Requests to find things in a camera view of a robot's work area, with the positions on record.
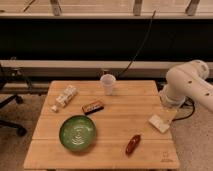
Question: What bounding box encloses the green bowl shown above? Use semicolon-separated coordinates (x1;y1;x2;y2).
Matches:
59;115;97;152

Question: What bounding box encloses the translucent plastic cup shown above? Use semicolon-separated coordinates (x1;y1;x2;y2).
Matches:
100;74;116;95

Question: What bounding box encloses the red pepper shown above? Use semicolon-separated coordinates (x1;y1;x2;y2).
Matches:
125;135;141;155

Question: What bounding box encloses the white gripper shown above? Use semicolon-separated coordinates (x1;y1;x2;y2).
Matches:
162;101;177;123

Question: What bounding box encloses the white sponge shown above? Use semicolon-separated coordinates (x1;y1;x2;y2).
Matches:
149;115;169;133

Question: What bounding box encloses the black office chair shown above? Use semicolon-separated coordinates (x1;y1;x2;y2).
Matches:
0;64;27;137

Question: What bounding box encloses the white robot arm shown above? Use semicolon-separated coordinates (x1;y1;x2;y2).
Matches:
159;60;213;112

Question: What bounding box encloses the black hanging cable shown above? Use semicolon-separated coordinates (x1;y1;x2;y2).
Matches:
116;9;157;78

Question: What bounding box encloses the brown chocolate bar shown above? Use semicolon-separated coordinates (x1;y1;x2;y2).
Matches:
82;101;104;115

